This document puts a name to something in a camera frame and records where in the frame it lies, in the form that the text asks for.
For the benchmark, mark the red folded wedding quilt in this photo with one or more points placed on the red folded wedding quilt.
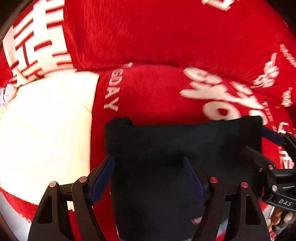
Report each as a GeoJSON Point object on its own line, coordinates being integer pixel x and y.
{"type": "Point", "coordinates": [245, 40]}

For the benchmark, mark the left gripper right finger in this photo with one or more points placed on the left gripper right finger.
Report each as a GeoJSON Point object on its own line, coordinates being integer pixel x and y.
{"type": "Point", "coordinates": [245, 220]}

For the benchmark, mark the right hand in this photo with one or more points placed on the right hand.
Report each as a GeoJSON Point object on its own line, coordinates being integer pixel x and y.
{"type": "Point", "coordinates": [281, 219]}

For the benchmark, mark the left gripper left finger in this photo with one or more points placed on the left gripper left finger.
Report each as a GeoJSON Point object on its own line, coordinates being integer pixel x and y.
{"type": "Point", "coordinates": [51, 220]}

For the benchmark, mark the black pants with patterned waistband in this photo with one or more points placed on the black pants with patterned waistband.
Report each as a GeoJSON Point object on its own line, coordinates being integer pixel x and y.
{"type": "Point", "coordinates": [152, 196]}

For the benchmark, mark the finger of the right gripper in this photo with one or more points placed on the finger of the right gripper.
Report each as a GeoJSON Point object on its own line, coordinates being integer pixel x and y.
{"type": "Point", "coordinates": [261, 163]}
{"type": "Point", "coordinates": [286, 140]}

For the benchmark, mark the red white wedding blanket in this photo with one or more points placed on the red white wedding blanket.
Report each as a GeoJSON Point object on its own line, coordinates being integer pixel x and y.
{"type": "Point", "coordinates": [53, 128]}

